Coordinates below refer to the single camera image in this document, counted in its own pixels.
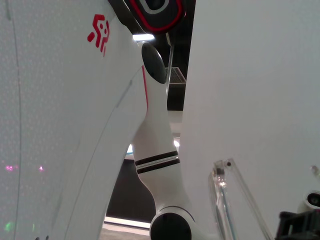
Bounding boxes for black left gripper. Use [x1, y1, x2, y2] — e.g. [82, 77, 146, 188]
[274, 208, 320, 240]

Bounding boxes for clear frame glasses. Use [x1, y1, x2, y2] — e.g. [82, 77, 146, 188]
[208, 157, 275, 240]

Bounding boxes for grey ceiling vent grid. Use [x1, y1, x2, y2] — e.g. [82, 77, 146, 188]
[165, 66, 187, 85]

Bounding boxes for bright ceiling light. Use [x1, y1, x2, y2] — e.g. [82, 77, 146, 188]
[132, 33, 155, 42]

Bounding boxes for black red-ringed robot head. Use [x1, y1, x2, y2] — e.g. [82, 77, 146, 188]
[107, 0, 187, 35]

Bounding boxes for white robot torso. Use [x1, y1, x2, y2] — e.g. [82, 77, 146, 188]
[0, 0, 151, 240]

